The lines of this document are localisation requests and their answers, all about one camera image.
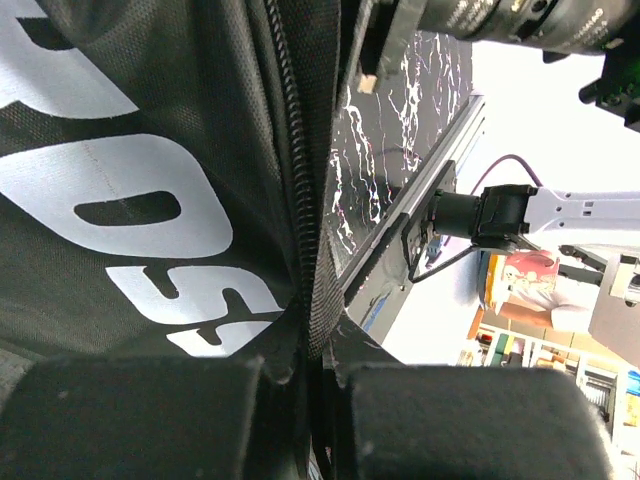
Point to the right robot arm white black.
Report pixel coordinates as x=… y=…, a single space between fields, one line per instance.
x=508 y=218

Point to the person in white shirt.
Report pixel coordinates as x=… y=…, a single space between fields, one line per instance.
x=539 y=296

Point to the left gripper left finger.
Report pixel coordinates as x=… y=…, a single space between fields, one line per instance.
x=241 y=417

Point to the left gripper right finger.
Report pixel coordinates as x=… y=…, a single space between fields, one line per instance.
x=388 y=420

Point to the black Crossway racket bag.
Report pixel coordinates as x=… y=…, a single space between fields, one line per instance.
x=162 y=168

